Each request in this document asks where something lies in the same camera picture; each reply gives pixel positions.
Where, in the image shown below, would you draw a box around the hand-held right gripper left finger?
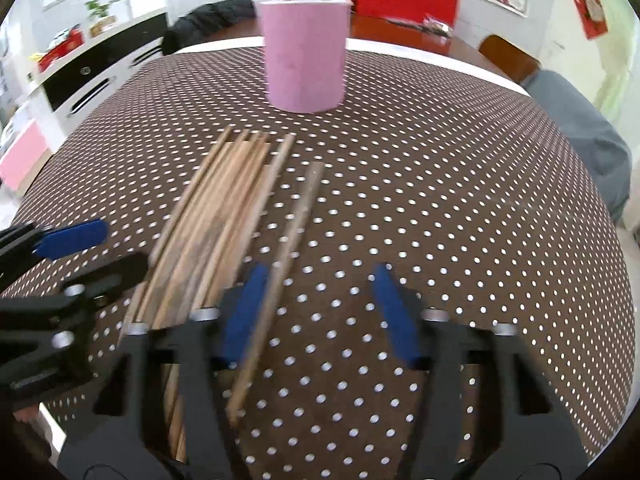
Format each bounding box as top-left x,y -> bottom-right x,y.
60,262 -> 271,480

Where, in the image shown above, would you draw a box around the clear snack packets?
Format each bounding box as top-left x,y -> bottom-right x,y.
420,14 -> 453,38

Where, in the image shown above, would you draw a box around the brown polka dot tablecloth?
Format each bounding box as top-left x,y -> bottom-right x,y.
0,50 -> 632,480

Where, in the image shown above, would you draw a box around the single wooden chopstick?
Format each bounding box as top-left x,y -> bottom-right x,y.
225,161 -> 326,425

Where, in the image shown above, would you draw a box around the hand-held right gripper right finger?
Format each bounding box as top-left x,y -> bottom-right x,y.
372,263 -> 587,480

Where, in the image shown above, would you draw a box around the pink cloth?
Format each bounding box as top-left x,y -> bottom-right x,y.
0,120 -> 51,196

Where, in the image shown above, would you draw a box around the bunch of wooden chopsticks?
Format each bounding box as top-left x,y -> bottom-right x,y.
120,127 -> 297,463

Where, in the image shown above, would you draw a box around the red basket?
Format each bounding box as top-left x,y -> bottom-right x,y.
37,27 -> 83,73

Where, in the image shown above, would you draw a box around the red wall decoration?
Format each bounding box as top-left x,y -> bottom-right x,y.
571,0 -> 608,41

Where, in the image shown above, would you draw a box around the pink cup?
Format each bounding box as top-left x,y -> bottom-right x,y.
256,0 -> 350,113

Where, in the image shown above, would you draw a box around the grey garment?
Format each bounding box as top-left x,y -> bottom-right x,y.
525,69 -> 633,223

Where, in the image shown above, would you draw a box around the black jacket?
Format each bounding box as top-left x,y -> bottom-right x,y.
162,0 -> 261,56

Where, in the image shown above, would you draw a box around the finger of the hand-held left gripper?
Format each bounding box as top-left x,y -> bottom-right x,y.
0,251 -> 150,402
0,219 -> 110,292

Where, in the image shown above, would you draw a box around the white and black sideboard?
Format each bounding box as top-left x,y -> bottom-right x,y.
27,7 -> 171,161

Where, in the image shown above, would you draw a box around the potted green plant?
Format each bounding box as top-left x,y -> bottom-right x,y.
85,0 -> 128,36

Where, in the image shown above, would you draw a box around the wooden chair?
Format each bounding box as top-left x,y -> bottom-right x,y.
477,34 -> 542,83

